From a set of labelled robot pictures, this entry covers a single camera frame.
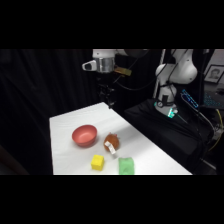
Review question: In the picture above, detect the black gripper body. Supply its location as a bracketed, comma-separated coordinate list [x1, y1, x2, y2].
[98, 73, 116, 97]

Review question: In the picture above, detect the green soft triangle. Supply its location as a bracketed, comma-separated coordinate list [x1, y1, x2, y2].
[118, 156, 136, 175]

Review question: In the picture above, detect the pink bowl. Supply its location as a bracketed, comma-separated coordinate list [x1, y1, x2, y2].
[71, 124, 98, 148]

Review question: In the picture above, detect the orange plush toy with tag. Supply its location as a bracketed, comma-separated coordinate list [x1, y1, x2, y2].
[103, 132, 121, 155]

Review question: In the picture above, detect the small green light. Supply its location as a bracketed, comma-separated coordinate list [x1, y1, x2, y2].
[167, 108, 178, 120]

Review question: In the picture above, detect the yellow block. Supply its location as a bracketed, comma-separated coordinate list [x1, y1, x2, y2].
[90, 154, 105, 172]

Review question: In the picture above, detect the white table cloth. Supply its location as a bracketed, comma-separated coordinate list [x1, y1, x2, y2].
[49, 101, 193, 176]

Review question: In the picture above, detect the black curtain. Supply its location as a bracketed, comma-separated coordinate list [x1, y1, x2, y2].
[0, 49, 158, 176]

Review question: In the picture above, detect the black robot stand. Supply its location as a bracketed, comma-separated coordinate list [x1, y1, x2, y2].
[124, 99, 215, 175]

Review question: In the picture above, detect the blue lit device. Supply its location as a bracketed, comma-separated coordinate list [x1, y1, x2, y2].
[180, 88, 200, 110]

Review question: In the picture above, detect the teal lit keyboard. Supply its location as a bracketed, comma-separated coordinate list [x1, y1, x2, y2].
[203, 92, 224, 110]

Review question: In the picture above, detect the framed portrait picture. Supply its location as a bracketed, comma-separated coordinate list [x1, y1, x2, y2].
[203, 64, 224, 85]

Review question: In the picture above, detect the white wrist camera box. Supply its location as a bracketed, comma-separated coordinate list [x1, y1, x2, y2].
[81, 59, 98, 72]

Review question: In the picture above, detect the black hanging arm cable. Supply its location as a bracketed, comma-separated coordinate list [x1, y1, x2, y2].
[114, 57, 162, 92]

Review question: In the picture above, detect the yellow cable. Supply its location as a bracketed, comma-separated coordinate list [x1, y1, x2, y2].
[207, 108, 223, 153]

